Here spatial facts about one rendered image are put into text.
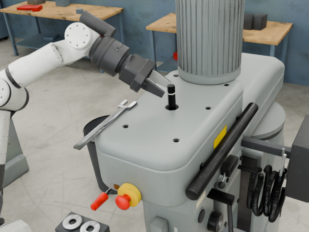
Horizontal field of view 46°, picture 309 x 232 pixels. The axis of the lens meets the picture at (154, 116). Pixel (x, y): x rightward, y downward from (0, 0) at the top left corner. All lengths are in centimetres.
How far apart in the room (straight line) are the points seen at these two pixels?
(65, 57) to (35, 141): 357
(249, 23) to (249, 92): 350
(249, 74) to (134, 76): 66
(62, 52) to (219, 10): 44
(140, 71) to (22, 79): 31
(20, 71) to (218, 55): 54
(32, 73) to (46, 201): 274
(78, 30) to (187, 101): 35
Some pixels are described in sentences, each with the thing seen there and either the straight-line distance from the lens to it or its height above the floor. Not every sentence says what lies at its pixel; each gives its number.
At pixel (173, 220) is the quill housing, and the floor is 156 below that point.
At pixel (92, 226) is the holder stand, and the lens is 173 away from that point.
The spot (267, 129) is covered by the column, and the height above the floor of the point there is 156.
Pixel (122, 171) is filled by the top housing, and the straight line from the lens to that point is 89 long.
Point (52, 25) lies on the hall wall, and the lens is 763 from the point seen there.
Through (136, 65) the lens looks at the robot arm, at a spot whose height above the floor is 201.
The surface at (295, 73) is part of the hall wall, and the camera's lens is 548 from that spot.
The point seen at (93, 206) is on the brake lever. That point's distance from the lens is 98.
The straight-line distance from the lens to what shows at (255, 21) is 485.
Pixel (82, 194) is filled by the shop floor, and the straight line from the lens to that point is 362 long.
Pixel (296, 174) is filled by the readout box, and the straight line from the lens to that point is 122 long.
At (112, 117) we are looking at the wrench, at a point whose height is 190.
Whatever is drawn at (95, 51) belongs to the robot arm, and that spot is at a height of 206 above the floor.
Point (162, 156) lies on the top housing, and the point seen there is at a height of 189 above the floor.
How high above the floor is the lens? 238
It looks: 31 degrees down
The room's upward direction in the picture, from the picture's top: 5 degrees counter-clockwise
